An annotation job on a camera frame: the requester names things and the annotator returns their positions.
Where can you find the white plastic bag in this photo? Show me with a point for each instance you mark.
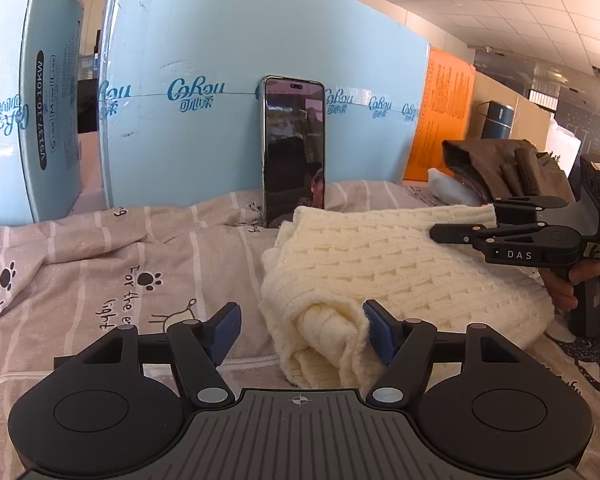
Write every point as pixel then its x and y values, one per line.
pixel 447 187

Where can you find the cream knitted sweater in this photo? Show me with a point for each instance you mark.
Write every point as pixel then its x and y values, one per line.
pixel 380 270

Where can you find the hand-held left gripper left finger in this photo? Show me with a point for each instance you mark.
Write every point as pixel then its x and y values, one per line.
pixel 225 332

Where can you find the dark blue thermos bottle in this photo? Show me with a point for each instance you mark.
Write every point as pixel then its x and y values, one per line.
pixel 496 122

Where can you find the light blue carton black label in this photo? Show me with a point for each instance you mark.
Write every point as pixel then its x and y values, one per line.
pixel 10 60

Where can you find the brown clothes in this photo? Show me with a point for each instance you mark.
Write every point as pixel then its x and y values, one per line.
pixel 485 165

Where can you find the large light blue carton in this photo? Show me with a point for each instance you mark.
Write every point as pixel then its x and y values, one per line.
pixel 205 60

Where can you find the white paper bag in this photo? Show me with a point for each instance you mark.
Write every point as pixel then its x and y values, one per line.
pixel 562 145

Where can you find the brown cardboard panel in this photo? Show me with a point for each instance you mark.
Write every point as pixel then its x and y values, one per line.
pixel 530 120

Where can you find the person's right hand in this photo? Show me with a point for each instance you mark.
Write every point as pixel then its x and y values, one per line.
pixel 562 290

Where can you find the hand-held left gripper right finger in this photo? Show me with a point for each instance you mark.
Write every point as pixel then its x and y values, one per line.
pixel 382 332

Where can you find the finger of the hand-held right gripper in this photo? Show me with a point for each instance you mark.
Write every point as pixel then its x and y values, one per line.
pixel 460 233
pixel 530 202

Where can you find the orange cardboard box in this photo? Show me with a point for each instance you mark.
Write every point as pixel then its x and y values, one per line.
pixel 440 120

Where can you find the barred window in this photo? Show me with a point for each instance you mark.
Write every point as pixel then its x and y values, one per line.
pixel 544 101

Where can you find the printed beige bed sheet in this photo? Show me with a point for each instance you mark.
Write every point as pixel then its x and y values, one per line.
pixel 105 270

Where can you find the black smartphone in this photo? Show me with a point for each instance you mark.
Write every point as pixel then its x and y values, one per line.
pixel 295 160

